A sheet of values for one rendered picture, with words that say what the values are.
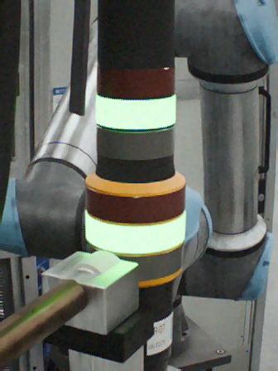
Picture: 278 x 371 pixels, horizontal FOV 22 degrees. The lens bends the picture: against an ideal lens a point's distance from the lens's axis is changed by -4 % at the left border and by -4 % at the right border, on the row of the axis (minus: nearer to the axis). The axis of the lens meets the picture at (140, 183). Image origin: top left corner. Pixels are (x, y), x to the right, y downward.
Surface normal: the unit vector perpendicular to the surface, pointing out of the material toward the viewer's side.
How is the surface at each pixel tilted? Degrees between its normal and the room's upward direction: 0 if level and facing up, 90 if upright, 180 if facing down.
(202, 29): 102
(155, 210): 90
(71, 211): 54
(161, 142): 90
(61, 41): 89
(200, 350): 0
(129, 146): 90
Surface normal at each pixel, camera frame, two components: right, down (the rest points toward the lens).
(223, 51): -0.16, 0.54
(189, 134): 0.47, 0.25
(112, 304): 0.90, 0.13
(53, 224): -0.24, -0.02
